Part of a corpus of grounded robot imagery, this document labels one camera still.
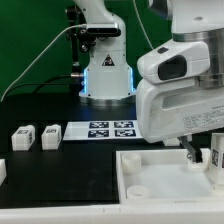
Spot black cable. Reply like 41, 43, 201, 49
3, 74, 81, 98

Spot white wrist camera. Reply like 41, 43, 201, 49
137, 40, 210, 85

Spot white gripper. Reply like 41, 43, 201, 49
136, 79, 224, 163

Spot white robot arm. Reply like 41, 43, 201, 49
73, 0, 224, 163

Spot white square tabletop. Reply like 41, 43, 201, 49
116, 149, 224, 204

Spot white front rail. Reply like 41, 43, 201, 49
0, 202, 224, 224

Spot white block left edge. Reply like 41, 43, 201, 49
0, 159, 7, 186

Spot white marker sheet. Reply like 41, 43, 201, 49
63, 120, 142, 141

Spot white cable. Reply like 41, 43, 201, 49
0, 23, 88, 102

